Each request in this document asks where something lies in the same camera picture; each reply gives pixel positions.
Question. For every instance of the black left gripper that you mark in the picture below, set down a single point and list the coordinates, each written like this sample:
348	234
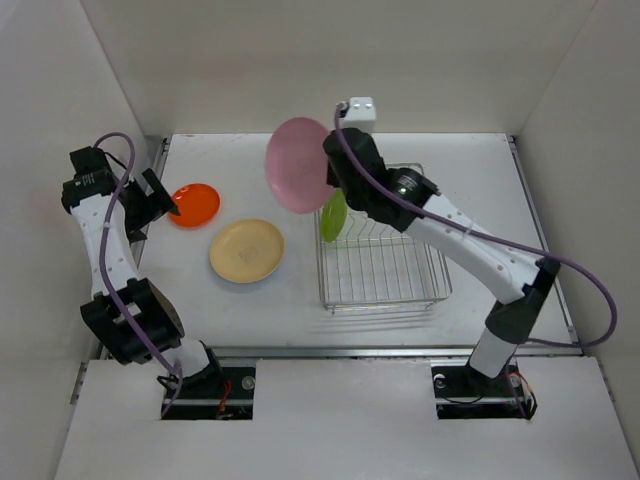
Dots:
152	208

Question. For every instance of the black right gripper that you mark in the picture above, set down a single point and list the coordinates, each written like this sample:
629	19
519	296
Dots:
330	178

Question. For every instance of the orange translucent plate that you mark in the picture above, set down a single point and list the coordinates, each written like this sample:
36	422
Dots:
197	204

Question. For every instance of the pink plate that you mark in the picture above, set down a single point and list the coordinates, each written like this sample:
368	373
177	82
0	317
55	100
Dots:
296	165

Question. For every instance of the beige plate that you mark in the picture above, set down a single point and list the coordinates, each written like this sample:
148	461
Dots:
247	251

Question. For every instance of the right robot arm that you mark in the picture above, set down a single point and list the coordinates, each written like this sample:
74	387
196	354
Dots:
520	281

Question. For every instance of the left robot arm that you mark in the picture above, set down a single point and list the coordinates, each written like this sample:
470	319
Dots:
112	216

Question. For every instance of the green plate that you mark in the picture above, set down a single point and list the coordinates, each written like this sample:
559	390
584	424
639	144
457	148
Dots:
333	217

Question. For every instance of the wire dish rack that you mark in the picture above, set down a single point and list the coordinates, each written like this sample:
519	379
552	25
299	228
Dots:
371	267

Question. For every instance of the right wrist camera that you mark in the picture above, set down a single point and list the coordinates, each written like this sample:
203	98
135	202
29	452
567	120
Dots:
359	113

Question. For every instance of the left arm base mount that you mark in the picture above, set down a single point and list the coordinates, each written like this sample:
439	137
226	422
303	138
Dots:
224	392

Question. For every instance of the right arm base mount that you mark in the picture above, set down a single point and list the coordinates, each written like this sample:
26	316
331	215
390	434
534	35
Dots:
461	393

